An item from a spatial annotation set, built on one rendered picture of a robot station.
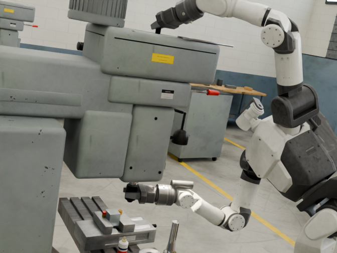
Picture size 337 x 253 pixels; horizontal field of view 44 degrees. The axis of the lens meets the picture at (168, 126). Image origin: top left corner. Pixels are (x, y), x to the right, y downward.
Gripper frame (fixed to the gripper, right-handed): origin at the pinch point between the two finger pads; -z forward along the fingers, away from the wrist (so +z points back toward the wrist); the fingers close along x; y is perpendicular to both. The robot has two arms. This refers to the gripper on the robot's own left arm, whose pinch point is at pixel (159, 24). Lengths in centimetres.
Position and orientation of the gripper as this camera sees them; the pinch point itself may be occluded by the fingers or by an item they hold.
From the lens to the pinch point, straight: 165.6
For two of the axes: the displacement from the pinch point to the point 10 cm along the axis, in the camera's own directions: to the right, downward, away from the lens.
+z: 7.8, -2.5, -5.7
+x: 5.7, -0.9, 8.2
